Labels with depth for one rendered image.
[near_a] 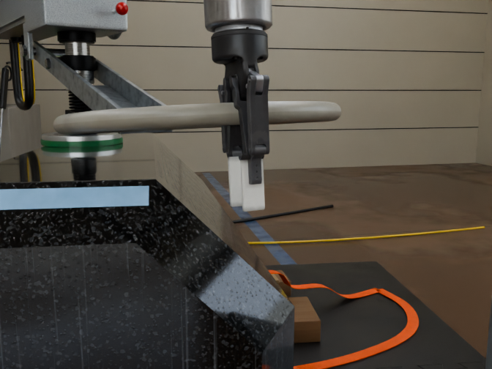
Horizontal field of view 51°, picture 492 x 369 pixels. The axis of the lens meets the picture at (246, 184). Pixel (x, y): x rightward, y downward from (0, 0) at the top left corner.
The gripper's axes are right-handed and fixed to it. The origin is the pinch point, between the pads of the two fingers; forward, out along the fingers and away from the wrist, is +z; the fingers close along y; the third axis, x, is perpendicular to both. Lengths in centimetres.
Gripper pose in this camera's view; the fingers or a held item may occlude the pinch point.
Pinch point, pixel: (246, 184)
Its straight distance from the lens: 69.7
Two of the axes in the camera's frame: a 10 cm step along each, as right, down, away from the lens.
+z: 0.5, 9.9, 1.1
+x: -9.4, 0.8, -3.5
